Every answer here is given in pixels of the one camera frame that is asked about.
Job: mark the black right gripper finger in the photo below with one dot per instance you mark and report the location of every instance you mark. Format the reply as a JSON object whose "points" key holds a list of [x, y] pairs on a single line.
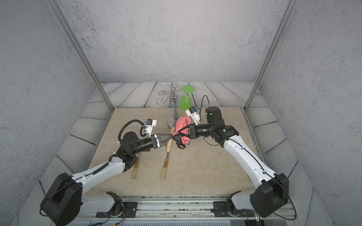
{"points": [[184, 130], [181, 141]]}

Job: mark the clear wine glass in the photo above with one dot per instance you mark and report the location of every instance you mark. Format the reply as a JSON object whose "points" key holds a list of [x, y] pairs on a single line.
{"points": [[173, 102]]}

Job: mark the chrome glass holder stand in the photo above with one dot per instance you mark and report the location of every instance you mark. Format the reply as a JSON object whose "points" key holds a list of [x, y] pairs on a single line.
{"points": [[164, 97]]}

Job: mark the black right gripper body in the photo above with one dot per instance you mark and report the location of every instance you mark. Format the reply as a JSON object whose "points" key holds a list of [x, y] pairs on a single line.
{"points": [[202, 130]]}

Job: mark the pink fluffy rag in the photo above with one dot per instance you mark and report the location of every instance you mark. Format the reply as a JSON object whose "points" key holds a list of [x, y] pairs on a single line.
{"points": [[181, 134]]}

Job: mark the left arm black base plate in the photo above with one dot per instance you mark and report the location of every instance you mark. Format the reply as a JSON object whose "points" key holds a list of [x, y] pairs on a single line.
{"points": [[120, 210]]}

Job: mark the left aluminium frame post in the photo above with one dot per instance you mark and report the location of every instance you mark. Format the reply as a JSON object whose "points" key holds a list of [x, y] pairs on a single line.
{"points": [[59, 16]]}

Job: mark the small sickle wooden handle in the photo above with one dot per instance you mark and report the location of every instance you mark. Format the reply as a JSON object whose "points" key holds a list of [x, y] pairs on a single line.
{"points": [[165, 166], [135, 167], [169, 143]]}

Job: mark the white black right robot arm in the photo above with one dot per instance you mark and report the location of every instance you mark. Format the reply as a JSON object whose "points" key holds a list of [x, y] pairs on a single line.
{"points": [[271, 189]]}

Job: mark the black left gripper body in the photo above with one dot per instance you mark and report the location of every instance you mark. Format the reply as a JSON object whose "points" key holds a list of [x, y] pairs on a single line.
{"points": [[149, 144]]}

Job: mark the aluminium mounting rail base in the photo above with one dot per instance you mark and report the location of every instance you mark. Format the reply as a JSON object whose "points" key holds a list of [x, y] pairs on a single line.
{"points": [[150, 207]]}

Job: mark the green plastic goblet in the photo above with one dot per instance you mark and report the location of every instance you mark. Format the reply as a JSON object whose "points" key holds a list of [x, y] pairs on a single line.
{"points": [[186, 102]]}

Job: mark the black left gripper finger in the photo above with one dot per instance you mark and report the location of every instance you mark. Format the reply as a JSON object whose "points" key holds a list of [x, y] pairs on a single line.
{"points": [[163, 135], [162, 141]]}

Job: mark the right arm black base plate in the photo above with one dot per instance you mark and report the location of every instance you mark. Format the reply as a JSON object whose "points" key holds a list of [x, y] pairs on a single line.
{"points": [[225, 209]]}

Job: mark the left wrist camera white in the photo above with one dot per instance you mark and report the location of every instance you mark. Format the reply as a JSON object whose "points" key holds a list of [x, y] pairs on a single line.
{"points": [[148, 126]]}

